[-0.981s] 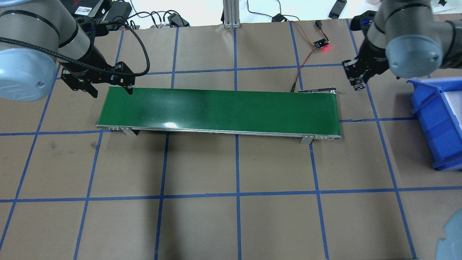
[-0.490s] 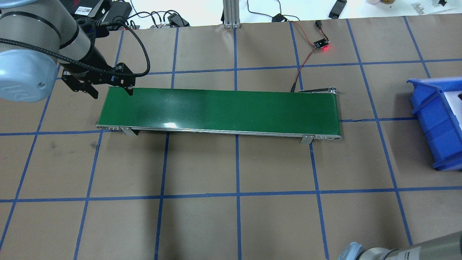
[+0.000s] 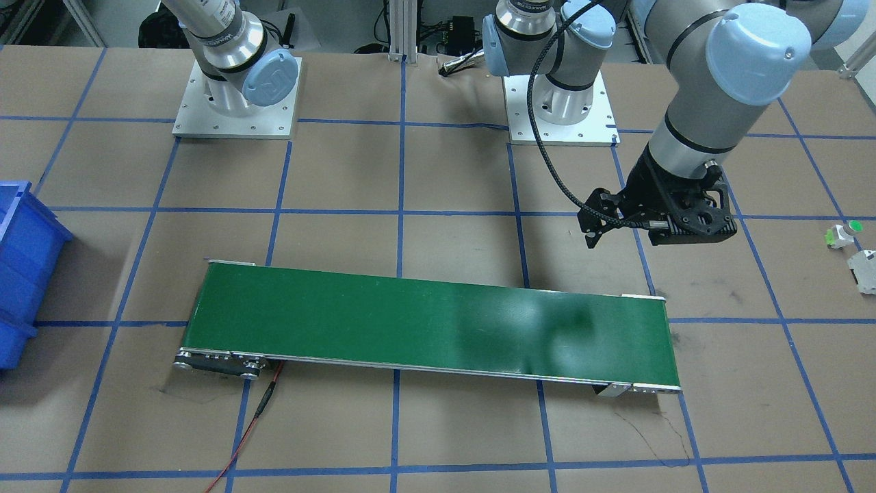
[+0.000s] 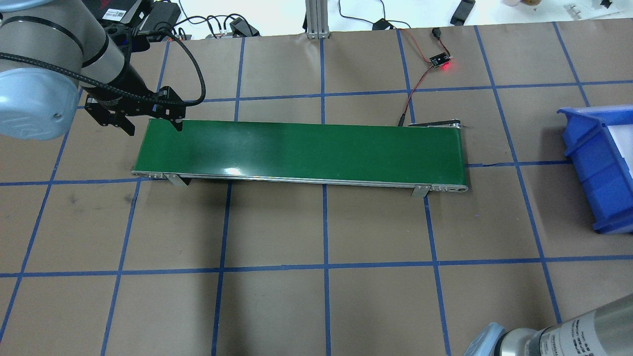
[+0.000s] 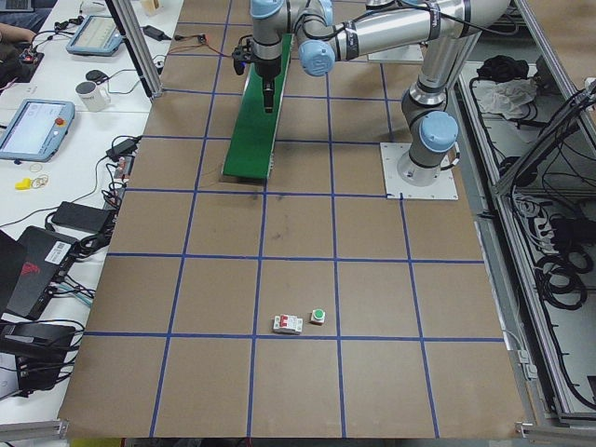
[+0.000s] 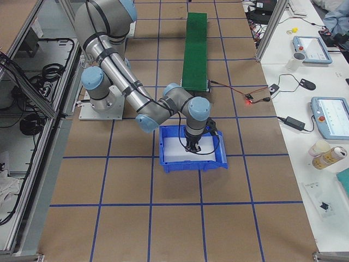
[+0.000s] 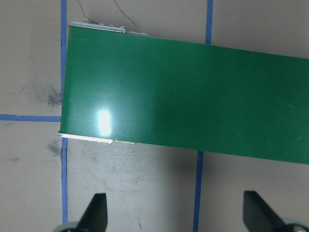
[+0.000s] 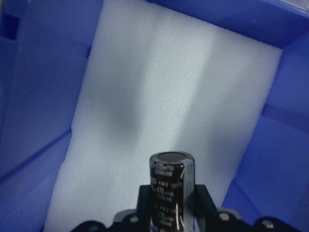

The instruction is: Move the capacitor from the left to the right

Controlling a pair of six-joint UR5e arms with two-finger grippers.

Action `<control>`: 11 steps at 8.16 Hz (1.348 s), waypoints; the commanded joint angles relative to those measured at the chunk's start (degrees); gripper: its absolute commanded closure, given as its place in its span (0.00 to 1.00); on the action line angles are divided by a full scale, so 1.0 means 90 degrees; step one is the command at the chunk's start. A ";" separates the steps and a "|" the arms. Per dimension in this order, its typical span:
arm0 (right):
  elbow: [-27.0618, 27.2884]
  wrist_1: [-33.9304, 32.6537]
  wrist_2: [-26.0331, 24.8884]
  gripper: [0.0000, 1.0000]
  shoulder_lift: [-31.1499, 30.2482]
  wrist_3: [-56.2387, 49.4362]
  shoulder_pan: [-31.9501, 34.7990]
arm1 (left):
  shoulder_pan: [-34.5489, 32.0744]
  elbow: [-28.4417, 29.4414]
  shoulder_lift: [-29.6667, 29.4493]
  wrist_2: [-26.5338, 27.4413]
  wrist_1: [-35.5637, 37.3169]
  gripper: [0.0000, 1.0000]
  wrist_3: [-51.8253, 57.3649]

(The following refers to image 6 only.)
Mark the drink can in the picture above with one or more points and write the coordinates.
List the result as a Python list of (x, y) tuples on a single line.
[(330, 157)]

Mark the green conveyor belt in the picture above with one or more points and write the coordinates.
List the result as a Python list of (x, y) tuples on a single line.
[(194, 75)]

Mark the blue teach pendant near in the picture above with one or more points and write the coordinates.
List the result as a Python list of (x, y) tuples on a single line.
[(331, 117)]

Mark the black oval device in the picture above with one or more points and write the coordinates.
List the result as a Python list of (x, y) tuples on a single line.
[(308, 85)]

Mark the white cup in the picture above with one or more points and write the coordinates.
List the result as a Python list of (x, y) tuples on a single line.
[(296, 61)]

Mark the small red-lit sensor board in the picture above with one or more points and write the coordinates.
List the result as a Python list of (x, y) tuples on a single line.
[(248, 99)]

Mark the clear plastic bag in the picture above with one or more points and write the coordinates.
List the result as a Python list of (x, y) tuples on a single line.
[(328, 199)]

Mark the blue teach pendant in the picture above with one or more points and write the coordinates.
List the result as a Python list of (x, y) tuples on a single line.
[(331, 117), (313, 48)]

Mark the blue teach pendant far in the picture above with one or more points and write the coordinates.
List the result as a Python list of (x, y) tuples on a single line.
[(313, 48)]

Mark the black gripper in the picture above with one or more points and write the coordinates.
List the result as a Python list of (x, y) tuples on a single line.
[(191, 141)]

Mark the beige lidded cup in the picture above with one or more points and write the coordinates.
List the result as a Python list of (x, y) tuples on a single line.
[(318, 148)]

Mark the black power brick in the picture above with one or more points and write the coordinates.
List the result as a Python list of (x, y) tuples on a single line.
[(294, 123)]

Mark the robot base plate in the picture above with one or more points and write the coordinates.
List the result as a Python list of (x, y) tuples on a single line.
[(110, 108)]

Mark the blue plastic bin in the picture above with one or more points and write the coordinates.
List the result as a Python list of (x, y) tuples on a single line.
[(175, 153)]

